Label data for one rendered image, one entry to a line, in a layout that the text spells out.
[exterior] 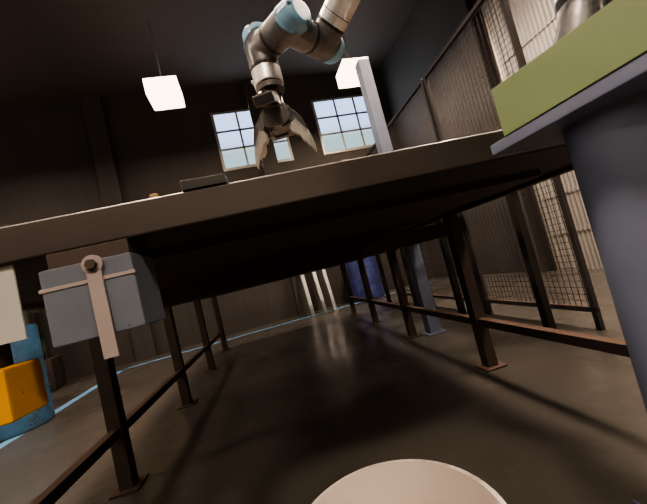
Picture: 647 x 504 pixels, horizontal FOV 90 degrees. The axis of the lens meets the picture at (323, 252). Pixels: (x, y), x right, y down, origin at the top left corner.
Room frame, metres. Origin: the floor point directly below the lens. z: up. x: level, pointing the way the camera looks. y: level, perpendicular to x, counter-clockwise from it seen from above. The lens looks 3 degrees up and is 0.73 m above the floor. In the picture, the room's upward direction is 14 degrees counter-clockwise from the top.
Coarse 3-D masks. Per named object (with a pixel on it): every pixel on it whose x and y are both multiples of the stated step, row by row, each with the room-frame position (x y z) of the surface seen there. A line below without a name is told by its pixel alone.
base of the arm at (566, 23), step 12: (564, 0) 0.48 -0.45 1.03; (576, 0) 0.46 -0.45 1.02; (588, 0) 0.45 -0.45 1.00; (600, 0) 0.44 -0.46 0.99; (612, 0) 0.43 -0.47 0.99; (564, 12) 0.48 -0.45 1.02; (576, 12) 0.46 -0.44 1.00; (588, 12) 0.45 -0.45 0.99; (564, 24) 0.48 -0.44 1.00; (576, 24) 0.46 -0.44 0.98
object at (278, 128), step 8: (272, 80) 0.77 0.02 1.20; (256, 88) 0.79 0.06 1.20; (264, 88) 0.78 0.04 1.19; (272, 88) 0.79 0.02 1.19; (280, 88) 0.79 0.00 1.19; (280, 96) 0.82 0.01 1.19; (272, 104) 0.77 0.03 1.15; (280, 104) 0.77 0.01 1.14; (264, 112) 0.78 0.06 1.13; (272, 112) 0.77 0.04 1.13; (280, 112) 0.77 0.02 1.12; (288, 112) 0.77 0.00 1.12; (264, 120) 0.78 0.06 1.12; (272, 120) 0.77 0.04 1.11; (280, 120) 0.77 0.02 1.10; (272, 128) 0.78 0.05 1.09; (280, 128) 0.79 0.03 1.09; (288, 128) 0.80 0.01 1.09; (272, 136) 0.82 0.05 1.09; (280, 136) 0.84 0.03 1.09; (288, 136) 0.84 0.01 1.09
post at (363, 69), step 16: (368, 64) 2.71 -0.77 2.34; (368, 80) 2.70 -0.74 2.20; (368, 96) 2.69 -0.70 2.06; (368, 112) 2.76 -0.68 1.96; (384, 128) 2.70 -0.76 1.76; (384, 144) 2.70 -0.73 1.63; (416, 256) 2.70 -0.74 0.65; (416, 272) 2.69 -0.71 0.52; (416, 288) 2.74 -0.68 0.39; (432, 304) 2.71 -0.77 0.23; (432, 320) 2.70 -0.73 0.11
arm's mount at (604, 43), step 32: (640, 0) 0.34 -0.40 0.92; (576, 32) 0.40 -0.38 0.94; (608, 32) 0.37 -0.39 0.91; (640, 32) 0.35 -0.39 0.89; (544, 64) 0.45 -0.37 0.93; (576, 64) 0.41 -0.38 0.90; (608, 64) 0.38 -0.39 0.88; (512, 96) 0.51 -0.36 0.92; (544, 96) 0.46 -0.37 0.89; (512, 128) 0.53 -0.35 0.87
